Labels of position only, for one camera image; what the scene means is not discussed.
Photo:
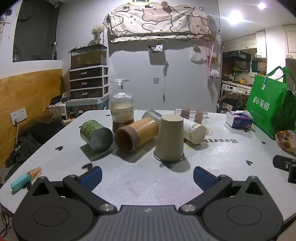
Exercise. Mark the clear acrylic box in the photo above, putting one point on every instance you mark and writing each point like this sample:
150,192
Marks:
190,115

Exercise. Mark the dark kitchen shelf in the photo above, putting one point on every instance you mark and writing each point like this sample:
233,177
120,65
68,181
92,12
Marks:
237,61

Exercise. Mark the white washing machine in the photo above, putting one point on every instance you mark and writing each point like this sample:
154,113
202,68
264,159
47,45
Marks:
229,89

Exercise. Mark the metal wall hook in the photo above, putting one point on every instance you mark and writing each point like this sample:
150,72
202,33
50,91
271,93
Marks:
156,80

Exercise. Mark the dark window curtain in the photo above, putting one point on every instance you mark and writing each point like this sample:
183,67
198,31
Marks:
34,32

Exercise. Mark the green shopping bag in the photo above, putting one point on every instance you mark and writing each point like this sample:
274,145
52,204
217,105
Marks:
269,106

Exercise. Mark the dark clothes pile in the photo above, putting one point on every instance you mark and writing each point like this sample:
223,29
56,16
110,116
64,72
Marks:
25,144

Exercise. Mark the green tin cup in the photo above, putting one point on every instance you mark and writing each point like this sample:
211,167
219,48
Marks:
97,135

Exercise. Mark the white hanging bag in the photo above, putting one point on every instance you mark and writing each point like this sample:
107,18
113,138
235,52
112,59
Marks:
197,57

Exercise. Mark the teal lighter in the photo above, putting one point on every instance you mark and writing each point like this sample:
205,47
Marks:
24,179

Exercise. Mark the white drawer unit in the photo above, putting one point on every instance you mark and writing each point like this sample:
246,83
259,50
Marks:
89,82

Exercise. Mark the beige cup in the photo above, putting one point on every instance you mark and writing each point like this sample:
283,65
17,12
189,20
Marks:
169,139

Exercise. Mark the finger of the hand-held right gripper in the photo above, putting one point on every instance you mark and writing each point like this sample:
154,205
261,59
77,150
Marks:
281,162
292,175

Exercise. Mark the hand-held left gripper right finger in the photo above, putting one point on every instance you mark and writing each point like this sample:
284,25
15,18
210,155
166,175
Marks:
204,178

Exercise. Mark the white plush toy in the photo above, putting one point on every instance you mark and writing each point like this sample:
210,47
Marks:
214,74

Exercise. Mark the glass fish tank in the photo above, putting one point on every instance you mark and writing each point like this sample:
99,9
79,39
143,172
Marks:
89,56

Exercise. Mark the chair with brown cloth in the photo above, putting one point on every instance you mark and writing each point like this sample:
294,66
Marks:
233,98

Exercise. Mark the white printed paper cup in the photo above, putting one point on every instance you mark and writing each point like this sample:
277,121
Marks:
193,133

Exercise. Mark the grey metal cup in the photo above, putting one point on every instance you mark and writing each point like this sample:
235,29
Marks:
150,115

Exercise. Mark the ribbed glass cup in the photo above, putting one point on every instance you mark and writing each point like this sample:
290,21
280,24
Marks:
122,107

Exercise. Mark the clear glass goblet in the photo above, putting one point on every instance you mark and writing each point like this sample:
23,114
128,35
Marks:
119,86

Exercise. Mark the colourful printed cabinet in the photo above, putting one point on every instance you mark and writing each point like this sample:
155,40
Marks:
85,109

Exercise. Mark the white wall outlet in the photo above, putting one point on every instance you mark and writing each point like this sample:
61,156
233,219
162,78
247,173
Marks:
19,115

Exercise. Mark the grey hanging toy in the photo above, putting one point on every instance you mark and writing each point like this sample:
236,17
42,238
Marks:
165,69

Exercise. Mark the tissue box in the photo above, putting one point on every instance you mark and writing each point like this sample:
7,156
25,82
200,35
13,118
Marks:
239,120

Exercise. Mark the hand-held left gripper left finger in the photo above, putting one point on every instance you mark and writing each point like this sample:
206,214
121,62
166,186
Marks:
90,178

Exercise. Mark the small clear wall shelf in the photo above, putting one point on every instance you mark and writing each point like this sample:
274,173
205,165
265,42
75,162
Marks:
155,49

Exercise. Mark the bagged bread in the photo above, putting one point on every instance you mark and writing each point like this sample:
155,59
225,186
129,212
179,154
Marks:
286,140

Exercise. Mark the dried flower bunch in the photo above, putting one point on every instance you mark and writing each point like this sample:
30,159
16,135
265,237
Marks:
97,32

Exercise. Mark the printed cloth on wall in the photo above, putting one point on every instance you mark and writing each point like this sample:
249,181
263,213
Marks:
159,22

